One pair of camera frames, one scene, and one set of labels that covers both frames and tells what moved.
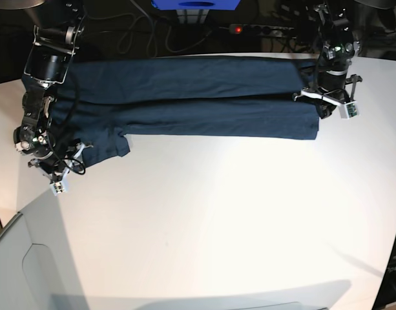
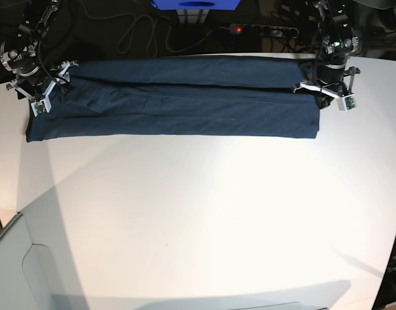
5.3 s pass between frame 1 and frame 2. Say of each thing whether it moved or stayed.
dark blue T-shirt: stayed
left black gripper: moved
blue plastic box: stayed
